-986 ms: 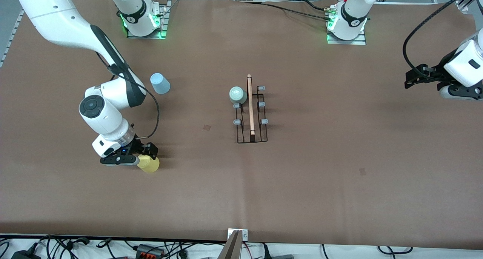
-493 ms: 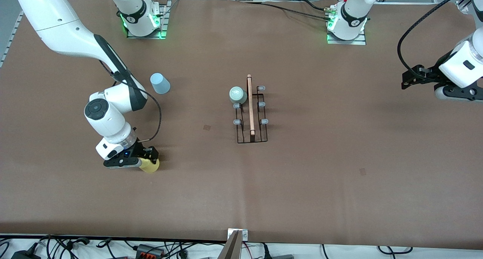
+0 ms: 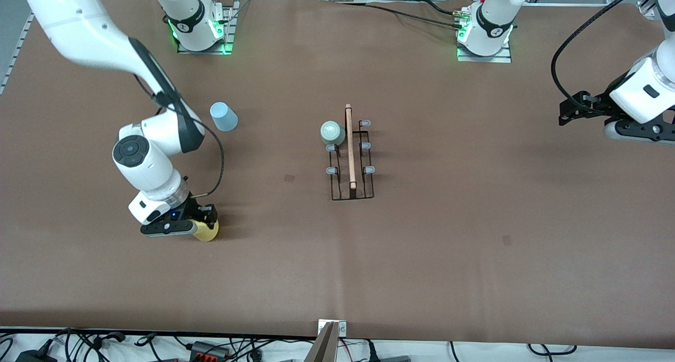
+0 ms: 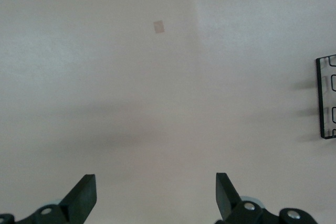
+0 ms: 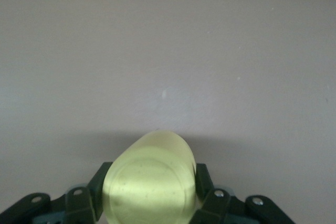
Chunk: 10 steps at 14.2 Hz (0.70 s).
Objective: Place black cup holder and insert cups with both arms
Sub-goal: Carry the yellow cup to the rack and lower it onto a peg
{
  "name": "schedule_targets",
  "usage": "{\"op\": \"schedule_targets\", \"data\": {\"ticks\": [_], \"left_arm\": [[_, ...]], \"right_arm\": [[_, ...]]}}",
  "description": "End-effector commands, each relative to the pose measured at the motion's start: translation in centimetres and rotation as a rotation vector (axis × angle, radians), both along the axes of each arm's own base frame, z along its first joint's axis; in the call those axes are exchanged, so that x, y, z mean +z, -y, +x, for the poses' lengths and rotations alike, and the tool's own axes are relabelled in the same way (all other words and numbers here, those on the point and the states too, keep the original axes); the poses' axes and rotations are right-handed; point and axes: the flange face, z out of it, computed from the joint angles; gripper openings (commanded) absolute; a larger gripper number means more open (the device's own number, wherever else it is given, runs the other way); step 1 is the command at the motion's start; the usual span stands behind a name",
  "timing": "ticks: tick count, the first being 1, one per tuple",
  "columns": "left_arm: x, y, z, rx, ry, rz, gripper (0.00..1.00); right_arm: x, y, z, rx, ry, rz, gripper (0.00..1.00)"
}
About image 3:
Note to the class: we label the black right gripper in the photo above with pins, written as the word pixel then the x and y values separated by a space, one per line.
pixel 192 209

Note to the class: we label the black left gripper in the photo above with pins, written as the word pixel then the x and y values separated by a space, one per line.
pixel 603 105

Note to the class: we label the yellow plastic cup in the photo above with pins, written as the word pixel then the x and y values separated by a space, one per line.
pixel 206 234

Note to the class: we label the pale green plastic cup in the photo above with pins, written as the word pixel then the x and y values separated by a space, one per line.
pixel 332 133

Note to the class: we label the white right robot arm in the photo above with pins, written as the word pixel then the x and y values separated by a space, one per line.
pixel 147 161

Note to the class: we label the pale blue plastic cup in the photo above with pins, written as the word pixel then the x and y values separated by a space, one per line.
pixel 223 117

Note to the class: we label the black orange connector block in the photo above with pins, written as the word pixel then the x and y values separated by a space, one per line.
pixel 208 350

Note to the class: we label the black power plug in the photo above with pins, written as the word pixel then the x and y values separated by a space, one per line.
pixel 372 351

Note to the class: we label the brown table mat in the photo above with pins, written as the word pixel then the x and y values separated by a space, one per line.
pixel 422 272

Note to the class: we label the black power adapter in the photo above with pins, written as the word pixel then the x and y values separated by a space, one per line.
pixel 34 356

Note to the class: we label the aluminium left arm base plate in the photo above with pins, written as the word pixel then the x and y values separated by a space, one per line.
pixel 485 58

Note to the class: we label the aluminium corner bracket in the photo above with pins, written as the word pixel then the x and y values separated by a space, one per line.
pixel 647 6

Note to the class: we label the metal camera post bracket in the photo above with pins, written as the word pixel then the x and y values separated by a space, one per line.
pixel 341 328

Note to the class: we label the beige camera post beam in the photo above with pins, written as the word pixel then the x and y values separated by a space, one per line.
pixel 322 349

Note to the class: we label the aluminium right arm base plate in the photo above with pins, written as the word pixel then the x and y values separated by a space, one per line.
pixel 228 32

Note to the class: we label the perforated aluminium side rail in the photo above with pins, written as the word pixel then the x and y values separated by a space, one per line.
pixel 16 50

